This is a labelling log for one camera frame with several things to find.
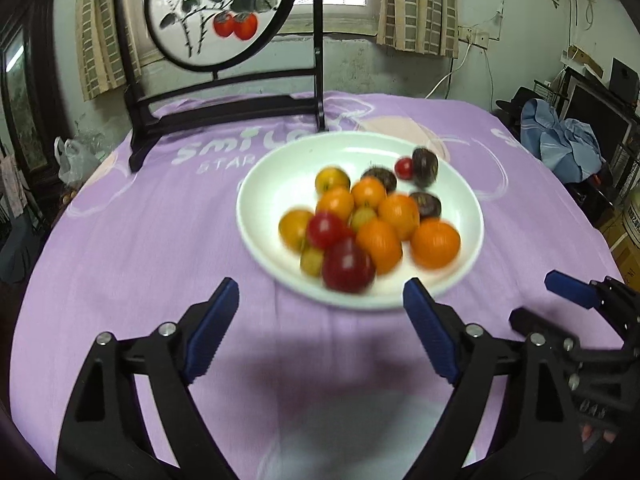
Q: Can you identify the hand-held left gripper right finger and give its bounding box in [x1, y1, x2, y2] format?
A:
[403, 277, 591, 480]

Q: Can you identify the purple printed tablecloth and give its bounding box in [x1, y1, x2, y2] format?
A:
[10, 91, 628, 480]

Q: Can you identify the black monitor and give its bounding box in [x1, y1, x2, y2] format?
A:
[565, 80, 640, 161]

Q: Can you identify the large red cherry tomato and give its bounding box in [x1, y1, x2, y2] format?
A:
[321, 237, 377, 293]

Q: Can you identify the black box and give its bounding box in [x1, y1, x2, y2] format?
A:
[610, 58, 640, 101]

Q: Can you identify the white cable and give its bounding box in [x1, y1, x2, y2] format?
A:
[425, 42, 473, 98]

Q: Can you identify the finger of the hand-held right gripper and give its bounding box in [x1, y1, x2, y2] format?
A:
[544, 270, 608, 311]
[509, 307, 623, 361]

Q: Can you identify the white plastic bag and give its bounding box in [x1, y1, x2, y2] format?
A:
[54, 136, 101, 186]

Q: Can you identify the white wall socket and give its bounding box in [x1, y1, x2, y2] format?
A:
[457, 27, 490, 50]

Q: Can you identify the person's right hand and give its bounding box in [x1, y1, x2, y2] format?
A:
[580, 422, 618, 446]

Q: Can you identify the white oval plate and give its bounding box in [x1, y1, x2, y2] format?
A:
[236, 131, 485, 311]

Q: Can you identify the blue clothing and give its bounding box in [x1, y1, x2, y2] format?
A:
[520, 98, 606, 186]

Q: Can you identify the green-orange cherry tomato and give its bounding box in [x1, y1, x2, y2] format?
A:
[315, 166, 351, 196]

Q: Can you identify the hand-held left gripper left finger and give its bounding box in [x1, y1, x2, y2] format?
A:
[55, 276, 240, 480]

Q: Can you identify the yellow-orange cherry tomato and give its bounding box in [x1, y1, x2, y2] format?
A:
[278, 209, 315, 253]

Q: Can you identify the beige checked curtain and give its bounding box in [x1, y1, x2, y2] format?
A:
[75, 0, 146, 102]
[376, 0, 460, 58]

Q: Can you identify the hanging pale cloth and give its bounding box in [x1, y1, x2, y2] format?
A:
[0, 155, 28, 218]

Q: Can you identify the yellow-brown longan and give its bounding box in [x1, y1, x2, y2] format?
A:
[300, 246, 326, 277]

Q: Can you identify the dark brown water chestnut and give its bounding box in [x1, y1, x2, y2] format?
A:
[361, 166, 398, 193]
[408, 191, 442, 220]

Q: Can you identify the dark wooden cabinet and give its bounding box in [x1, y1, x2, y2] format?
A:
[0, 0, 68, 181]

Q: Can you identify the black hat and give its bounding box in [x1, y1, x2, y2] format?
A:
[495, 86, 538, 128]

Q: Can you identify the cardboard box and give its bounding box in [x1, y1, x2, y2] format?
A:
[597, 200, 640, 281]

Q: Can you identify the orange cherry tomato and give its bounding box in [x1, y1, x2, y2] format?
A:
[351, 178, 388, 209]

